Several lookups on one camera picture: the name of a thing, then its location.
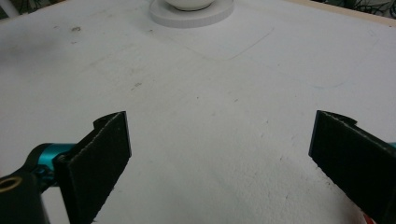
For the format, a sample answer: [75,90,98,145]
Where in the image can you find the white round base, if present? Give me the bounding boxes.
[148,0,235,30]

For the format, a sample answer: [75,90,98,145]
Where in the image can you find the white ceramic bowl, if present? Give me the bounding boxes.
[164,0,217,11]

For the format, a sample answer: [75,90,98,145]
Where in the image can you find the white foam mat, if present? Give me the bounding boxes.
[0,0,396,224]

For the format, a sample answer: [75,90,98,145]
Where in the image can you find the black floor cables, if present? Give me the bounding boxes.
[311,0,396,17]

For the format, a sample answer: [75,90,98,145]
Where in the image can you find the wooden table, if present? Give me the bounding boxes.
[0,0,396,28]

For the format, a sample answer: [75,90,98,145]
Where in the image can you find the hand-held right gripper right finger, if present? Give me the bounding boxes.
[307,109,396,224]

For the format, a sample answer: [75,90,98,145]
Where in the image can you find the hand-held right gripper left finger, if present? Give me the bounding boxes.
[53,110,133,224]

